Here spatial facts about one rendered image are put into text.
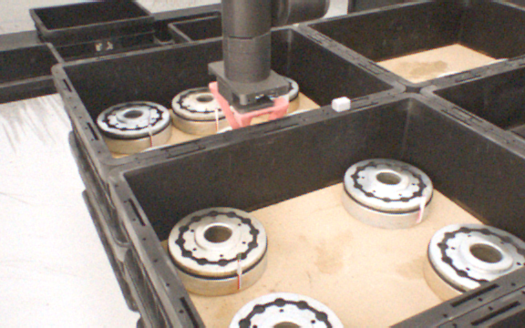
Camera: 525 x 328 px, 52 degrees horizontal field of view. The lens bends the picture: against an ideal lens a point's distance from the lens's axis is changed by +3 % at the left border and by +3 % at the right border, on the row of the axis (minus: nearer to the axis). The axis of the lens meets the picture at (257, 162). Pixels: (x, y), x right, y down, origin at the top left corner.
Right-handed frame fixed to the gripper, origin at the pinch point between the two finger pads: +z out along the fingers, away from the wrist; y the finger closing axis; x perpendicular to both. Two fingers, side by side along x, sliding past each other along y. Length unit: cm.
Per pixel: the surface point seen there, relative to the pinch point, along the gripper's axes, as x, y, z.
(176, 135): 6.3, 11.6, 4.1
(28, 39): 8, 297, 85
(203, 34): -44, 129, 35
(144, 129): 11.4, 9.7, 0.8
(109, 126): 15.3, 13.3, 1.1
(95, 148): 20.0, -4.2, -6.2
